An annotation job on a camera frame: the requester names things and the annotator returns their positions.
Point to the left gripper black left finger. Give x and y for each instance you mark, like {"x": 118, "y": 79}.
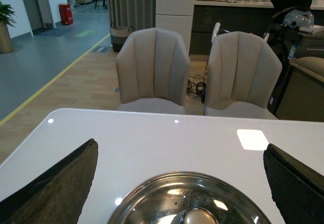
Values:
{"x": 57, "y": 195}

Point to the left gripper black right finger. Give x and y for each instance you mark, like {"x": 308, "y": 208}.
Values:
{"x": 296, "y": 189}

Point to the steel glass pot lid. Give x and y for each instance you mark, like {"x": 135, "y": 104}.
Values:
{"x": 186, "y": 197}

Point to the dark grey cabinet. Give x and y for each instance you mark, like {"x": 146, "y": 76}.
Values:
{"x": 300, "y": 48}

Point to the right beige upholstered chair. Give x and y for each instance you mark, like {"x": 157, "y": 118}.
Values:
{"x": 242, "y": 72}

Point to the beige upholstered chair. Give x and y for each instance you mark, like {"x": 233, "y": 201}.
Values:
{"x": 242, "y": 72}
{"x": 152, "y": 71}

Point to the left beige upholstered chair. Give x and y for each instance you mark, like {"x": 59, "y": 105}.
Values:
{"x": 152, "y": 71}

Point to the grey blue helmet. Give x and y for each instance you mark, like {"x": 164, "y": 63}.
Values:
{"x": 297, "y": 19}

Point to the woven laundry basket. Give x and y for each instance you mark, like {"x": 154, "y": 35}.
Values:
{"x": 119, "y": 34}

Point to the red fire extinguisher box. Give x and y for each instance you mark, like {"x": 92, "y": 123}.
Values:
{"x": 65, "y": 14}

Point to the potted green plant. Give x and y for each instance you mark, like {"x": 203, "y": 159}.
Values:
{"x": 7, "y": 14}

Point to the white column cabinet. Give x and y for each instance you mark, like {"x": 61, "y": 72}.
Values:
{"x": 177, "y": 16}

